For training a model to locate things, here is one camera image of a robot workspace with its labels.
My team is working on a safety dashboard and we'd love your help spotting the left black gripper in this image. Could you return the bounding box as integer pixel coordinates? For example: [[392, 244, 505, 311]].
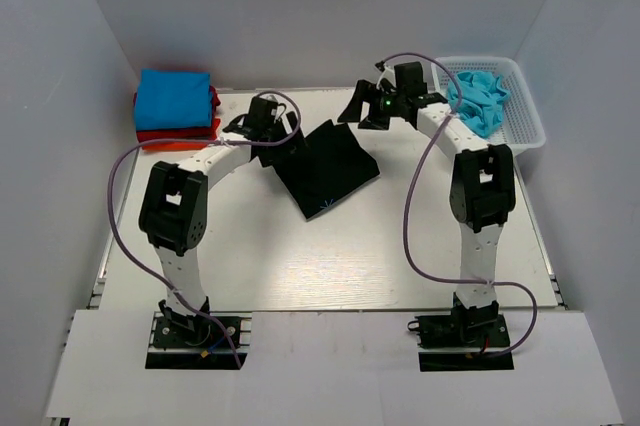
[[260, 111, 310, 167]]

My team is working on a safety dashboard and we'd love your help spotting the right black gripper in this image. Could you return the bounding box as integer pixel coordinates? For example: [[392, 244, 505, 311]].
[[338, 81, 405, 132]]

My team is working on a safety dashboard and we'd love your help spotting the black t shirt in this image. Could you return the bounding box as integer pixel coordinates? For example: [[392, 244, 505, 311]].
[[273, 120, 380, 220]]

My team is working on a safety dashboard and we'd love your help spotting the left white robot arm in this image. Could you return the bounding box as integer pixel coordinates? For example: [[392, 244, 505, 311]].
[[138, 91, 304, 345]]

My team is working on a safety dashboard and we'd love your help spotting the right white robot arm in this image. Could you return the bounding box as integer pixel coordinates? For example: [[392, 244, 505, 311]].
[[338, 60, 516, 345]]

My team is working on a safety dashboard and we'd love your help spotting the folded red t shirt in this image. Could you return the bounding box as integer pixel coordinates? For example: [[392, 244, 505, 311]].
[[136, 86, 221, 142]]

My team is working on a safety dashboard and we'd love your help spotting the folded orange t shirt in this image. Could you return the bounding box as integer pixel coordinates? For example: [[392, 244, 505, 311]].
[[136, 118, 221, 152]]

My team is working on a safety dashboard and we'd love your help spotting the crumpled light blue t shirt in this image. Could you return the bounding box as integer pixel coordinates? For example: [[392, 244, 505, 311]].
[[455, 71, 511, 139]]

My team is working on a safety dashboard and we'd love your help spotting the folded blue t shirt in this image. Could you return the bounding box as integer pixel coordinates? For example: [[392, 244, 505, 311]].
[[134, 69, 213, 131]]

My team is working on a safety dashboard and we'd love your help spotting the white plastic basket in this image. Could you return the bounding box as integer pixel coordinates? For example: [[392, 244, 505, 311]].
[[432, 56, 546, 154]]

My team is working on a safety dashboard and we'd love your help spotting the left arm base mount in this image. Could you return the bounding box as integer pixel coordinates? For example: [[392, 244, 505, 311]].
[[145, 301, 252, 371]]

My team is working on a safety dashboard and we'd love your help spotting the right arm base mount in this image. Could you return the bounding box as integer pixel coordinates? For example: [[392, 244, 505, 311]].
[[407, 300, 514, 372]]

